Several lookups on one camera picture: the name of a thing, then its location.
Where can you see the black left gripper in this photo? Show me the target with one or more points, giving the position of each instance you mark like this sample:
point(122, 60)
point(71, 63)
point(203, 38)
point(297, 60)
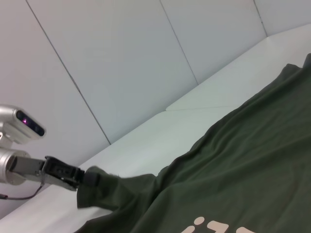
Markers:
point(56, 172)

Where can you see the dark green FREE T-shirt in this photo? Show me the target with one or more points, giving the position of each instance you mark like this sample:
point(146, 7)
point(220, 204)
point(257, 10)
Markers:
point(230, 157)

